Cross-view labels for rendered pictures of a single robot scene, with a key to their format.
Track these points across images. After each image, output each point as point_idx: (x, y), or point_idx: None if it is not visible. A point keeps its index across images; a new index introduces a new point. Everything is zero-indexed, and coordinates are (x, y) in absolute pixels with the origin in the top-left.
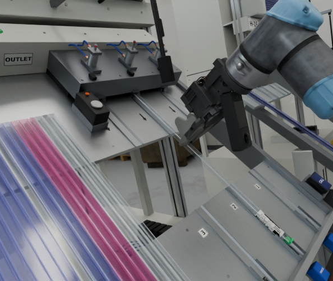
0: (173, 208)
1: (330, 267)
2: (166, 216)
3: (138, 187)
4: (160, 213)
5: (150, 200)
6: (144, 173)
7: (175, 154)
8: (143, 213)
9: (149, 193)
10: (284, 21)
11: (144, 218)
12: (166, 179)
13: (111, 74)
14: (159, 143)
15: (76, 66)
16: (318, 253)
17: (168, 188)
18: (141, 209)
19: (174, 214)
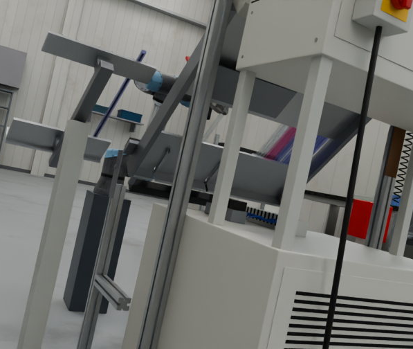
0: (187, 203)
1: (155, 185)
2: (196, 217)
3: (232, 178)
4: (198, 219)
5: (212, 201)
6: (222, 154)
7: (185, 124)
8: (222, 226)
9: (215, 188)
10: None
11: (225, 225)
12: (197, 159)
13: None
14: (208, 107)
15: None
16: (123, 199)
17: (194, 173)
18: (221, 228)
19: (185, 213)
